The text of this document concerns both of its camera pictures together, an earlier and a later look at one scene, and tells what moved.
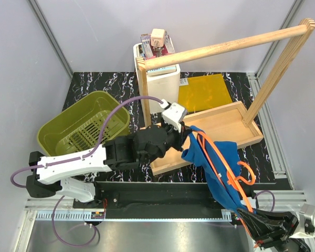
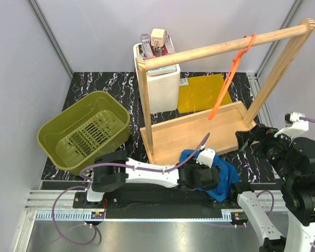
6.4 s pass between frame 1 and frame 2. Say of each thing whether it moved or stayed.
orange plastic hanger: moved
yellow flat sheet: stayed
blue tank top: moved
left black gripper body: moved
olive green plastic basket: stayed
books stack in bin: stayed
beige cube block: stayed
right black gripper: moved
